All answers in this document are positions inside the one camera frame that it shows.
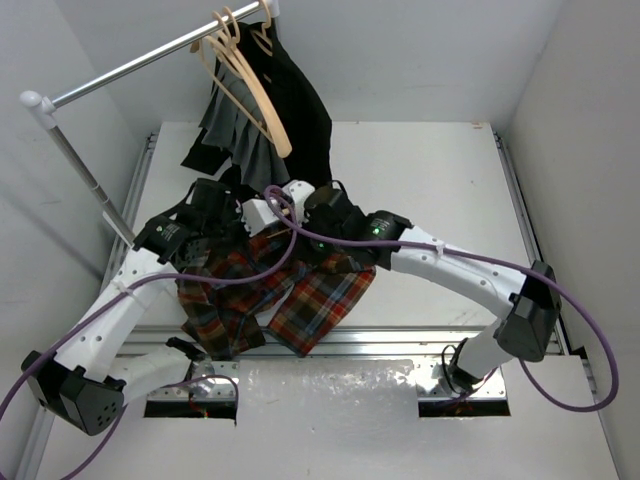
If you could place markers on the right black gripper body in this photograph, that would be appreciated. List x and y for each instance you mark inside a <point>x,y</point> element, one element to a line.
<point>315,249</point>

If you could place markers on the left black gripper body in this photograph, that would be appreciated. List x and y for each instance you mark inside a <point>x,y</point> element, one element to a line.
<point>220,215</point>

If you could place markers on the plaid flannel shirt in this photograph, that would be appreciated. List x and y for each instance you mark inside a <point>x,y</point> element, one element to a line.
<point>232,304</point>

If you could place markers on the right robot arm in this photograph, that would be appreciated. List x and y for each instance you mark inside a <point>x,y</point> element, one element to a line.
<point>525,307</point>

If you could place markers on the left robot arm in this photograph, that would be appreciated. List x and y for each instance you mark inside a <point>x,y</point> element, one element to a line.
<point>78,381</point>

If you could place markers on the beige hanger under black garment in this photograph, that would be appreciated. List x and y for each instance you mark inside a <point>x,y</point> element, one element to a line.
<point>261,34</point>

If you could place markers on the black hanging garment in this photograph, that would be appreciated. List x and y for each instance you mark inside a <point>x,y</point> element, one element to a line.
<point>305,119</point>

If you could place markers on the grey pleated skirt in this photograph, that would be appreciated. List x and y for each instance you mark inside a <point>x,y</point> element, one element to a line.
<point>245,145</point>

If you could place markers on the metal rack upright pole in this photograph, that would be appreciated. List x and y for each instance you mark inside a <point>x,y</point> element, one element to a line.
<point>115,219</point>

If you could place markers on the white front cover board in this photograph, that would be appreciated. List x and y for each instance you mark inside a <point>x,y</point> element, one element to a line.
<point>329,419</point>

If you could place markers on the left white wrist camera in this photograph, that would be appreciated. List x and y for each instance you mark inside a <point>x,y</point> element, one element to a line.
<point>257,216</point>

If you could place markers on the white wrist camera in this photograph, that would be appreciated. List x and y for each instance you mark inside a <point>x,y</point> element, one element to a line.
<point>257,216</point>
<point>296,193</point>

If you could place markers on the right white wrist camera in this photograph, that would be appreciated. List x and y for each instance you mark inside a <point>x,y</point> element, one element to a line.
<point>296,193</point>

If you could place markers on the aluminium mounting rail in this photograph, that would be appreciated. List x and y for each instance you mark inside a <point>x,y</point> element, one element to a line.
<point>422,346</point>

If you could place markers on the metal clothes rack rail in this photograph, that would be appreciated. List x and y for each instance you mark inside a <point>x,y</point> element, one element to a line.
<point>42,107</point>

